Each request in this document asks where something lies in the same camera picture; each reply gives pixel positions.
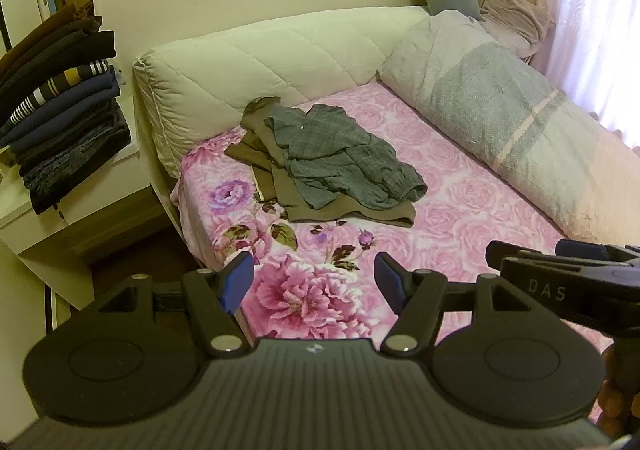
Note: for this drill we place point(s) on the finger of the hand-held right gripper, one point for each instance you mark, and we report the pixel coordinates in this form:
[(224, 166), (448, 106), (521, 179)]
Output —
[(507, 252), (572, 248)]

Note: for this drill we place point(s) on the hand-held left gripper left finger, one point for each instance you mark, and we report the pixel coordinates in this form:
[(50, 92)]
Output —
[(237, 282)]

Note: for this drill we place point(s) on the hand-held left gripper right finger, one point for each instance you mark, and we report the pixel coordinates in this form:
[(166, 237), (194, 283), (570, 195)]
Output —
[(389, 280)]

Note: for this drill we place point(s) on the grey plaid garment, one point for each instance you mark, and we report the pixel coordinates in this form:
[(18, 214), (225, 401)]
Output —
[(340, 159)]

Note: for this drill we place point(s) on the olive brown garment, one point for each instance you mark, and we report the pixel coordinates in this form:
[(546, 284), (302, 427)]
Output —
[(260, 149)]

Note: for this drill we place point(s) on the stack of dark folded clothes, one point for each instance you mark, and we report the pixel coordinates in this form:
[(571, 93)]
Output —
[(60, 104)]

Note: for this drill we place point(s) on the person's right hand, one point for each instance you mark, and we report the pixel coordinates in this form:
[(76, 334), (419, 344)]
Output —
[(611, 380)]

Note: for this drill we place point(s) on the pink floral blanket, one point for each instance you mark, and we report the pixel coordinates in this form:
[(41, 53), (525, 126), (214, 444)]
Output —
[(460, 190)]

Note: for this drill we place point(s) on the grey and white folded duvet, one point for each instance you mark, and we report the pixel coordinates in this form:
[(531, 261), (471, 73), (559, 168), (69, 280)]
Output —
[(490, 94)]

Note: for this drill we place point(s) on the white desk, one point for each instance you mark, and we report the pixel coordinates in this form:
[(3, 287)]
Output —
[(100, 185)]

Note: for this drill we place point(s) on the cream quilted headboard cushion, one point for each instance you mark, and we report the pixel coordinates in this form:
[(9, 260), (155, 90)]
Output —
[(280, 54)]

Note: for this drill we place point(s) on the pale pink pillow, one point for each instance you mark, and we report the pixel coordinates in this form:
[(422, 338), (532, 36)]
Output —
[(515, 17)]

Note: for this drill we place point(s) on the pink sheer curtain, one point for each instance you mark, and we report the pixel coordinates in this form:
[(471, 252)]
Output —
[(590, 4)]

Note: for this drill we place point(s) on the white bed frame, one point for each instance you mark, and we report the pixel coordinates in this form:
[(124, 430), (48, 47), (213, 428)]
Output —
[(172, 220)]

